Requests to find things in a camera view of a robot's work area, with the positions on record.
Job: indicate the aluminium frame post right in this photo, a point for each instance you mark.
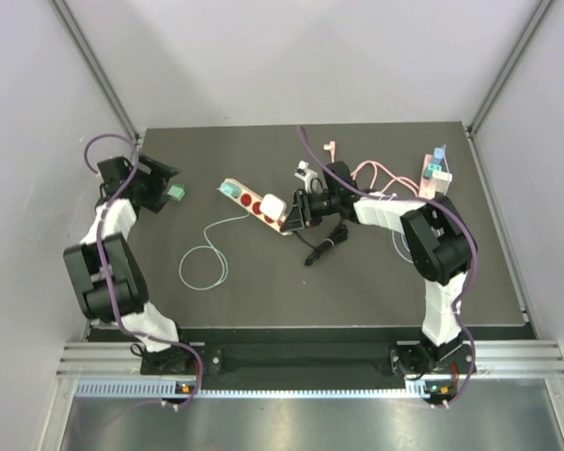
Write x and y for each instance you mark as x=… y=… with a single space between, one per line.
x=524 y=38

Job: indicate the aluminium frame post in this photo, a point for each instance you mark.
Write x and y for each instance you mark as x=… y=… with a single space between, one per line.
x=66 y=16
x=524 y=38

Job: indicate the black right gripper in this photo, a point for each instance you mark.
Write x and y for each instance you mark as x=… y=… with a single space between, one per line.
x=302 y=212

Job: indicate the teal dual usb charger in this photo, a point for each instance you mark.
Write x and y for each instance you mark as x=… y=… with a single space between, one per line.
x=434 y=167

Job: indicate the pink power strip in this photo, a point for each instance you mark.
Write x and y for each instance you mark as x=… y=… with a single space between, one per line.
x=426 y=184

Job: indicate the white square charger plug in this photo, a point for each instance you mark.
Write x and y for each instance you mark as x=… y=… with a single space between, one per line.
x=272 y=207

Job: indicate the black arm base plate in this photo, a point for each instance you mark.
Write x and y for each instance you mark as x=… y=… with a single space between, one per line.
x=252 y=361

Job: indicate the beige power strip red sockets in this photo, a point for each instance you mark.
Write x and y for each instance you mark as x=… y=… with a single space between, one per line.
x=250 y=202

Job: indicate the light blue charger plug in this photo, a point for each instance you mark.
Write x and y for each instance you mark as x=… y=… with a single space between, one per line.
x=438 y=154

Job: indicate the teal charger plug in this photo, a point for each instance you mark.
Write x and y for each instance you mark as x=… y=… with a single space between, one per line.
x=230 y=189

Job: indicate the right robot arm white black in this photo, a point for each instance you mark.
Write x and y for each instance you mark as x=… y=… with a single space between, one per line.
x=442 y=249

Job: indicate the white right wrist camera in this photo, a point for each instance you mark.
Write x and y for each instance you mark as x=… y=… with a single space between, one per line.
x=304 y=173

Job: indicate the green charger plug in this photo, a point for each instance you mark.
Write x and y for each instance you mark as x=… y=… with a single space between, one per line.
x=176 y=192

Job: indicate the aluminium frame post left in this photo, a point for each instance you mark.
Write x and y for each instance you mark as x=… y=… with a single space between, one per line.
x=66 y=16

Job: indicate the aluminium frame rail front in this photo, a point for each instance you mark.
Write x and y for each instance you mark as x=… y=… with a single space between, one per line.
x=511 y=359

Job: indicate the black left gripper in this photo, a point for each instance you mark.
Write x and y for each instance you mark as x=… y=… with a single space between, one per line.
x=159 y=179

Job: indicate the white flat charger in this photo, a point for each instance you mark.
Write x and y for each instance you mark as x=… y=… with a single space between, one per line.
x=442 y=180

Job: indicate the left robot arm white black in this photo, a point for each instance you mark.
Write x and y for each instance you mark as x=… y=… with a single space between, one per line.
x=106 y=278

